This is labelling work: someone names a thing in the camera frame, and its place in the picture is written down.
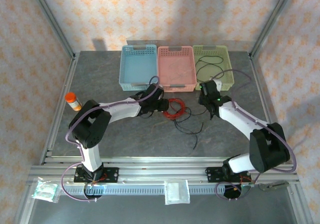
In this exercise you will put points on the clear bag with green packets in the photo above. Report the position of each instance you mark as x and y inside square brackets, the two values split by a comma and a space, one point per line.
[46, 191]

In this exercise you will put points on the orange pill bottle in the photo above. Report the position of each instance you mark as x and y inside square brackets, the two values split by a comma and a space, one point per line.
[72, 100]

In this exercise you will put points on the clear bag with white packet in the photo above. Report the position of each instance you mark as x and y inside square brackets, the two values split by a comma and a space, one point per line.
[176, 192]

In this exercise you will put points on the pink plastic basket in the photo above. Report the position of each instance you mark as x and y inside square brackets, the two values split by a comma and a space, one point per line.
[175, 59]

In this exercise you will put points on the blue plastic basket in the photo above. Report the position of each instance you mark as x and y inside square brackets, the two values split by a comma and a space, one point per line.
[138, 67]

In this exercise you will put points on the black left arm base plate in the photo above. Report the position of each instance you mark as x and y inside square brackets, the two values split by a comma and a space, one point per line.
[111, 171]

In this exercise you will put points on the aluminium frame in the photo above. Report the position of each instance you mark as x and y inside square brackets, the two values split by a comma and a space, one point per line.
[160, 170]

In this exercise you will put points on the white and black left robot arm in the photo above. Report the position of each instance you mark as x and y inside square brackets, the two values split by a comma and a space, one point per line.
[120, 110]

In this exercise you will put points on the green plastic basket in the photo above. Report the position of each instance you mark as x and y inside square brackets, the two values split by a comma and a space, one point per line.
[225, 59]

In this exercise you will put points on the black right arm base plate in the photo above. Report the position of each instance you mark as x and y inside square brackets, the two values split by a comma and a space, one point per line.
[212, 174]

